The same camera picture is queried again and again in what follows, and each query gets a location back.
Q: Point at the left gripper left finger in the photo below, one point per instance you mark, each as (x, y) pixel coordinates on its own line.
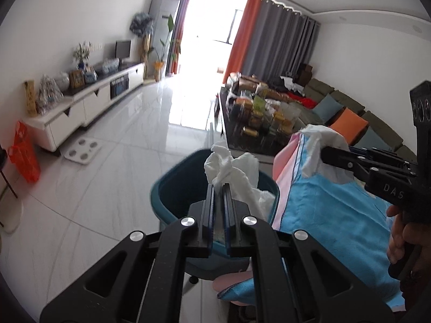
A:
(141, 278)

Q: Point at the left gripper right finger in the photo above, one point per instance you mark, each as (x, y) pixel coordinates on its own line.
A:
(295, 278)

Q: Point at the teal trash bin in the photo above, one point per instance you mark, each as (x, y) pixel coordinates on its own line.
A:
(171, 197)

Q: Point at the person's right hand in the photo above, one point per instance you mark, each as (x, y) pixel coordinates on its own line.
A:
(412, 233)

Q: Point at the teal cushion right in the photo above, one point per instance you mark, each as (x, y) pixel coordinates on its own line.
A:
(372, 140)

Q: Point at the teal cushion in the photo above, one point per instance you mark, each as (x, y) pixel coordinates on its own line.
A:
(327, 108)
(372, 140)

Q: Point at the blue floral tablecloth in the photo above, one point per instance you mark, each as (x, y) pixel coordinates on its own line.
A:
(333, 207)

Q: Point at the orange cushion left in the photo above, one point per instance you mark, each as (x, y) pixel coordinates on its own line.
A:
(349, 127)

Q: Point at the teal cushion left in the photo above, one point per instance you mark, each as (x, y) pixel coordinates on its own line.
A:
(327, 108)

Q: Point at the green sectional sofa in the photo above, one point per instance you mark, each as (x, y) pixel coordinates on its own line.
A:
(293, 104)

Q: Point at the white bathroom scale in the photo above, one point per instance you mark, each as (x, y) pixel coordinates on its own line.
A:
(83, 150)

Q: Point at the cluttered coffee table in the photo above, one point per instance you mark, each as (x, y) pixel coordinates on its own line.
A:
(247, 129)

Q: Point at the orange plastic bag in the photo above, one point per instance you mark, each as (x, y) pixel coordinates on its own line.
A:
(23, 156)

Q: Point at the white TV cabinet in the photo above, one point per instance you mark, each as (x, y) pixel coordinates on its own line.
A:
(83, 106)

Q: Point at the orange and grey curtain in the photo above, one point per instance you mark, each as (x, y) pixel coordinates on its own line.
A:
(273, 40)

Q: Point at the tall potted plant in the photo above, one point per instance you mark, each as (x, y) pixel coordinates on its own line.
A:
(162, 54)

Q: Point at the small black monitor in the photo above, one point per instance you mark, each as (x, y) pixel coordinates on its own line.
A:
(122, 50)

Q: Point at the white standing air conditioner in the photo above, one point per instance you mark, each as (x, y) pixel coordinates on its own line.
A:
(159, 10)

